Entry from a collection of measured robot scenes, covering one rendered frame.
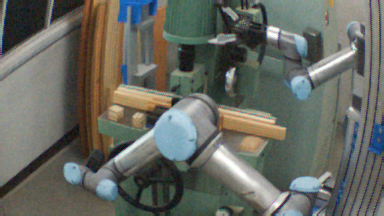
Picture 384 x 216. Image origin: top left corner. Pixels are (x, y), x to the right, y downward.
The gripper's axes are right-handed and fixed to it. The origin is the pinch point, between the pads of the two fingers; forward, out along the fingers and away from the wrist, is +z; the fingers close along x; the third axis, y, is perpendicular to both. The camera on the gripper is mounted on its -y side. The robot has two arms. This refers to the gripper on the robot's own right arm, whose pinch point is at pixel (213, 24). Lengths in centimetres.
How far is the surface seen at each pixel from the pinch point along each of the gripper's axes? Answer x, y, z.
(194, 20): -1.7, -2.8, 8.0
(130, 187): 51, -42, 25
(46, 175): 47, -138, 124
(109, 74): -27, -138, 97
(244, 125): 20.0, -33.1, -10.1
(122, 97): 20, -33, 36
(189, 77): 12.6, -20.3, 9.1
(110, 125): 34, -25, 33
